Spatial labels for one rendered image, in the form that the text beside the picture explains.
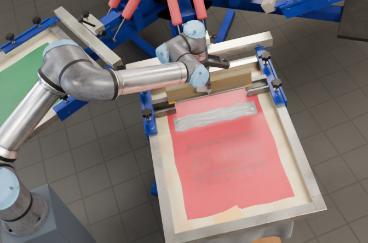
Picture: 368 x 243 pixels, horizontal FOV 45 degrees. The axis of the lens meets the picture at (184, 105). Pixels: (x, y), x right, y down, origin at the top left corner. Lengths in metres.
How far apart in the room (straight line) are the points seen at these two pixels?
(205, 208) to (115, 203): 1.26
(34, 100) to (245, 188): 0.84
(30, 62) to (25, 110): 1.01
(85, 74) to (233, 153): 0.77
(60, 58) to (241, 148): 0.84
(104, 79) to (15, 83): 1.12
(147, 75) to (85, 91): 0.21
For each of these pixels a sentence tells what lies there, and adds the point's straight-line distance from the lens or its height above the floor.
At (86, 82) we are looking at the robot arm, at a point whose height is 1.61.
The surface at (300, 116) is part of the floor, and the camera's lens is 3.10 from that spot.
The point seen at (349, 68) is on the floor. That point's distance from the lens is 3.40.
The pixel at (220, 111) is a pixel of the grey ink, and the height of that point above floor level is 0.96.
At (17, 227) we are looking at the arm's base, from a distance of 1.56.
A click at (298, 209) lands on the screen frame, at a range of 1.68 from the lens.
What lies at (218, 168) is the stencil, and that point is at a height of 0.96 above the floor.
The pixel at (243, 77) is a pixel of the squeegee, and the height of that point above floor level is 1.12.
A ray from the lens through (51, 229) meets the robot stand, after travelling 1.57.
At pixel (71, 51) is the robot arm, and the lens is 1.37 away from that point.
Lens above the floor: 2.53
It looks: 52 degrees down
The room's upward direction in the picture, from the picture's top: 13 degrees counter-clockwise
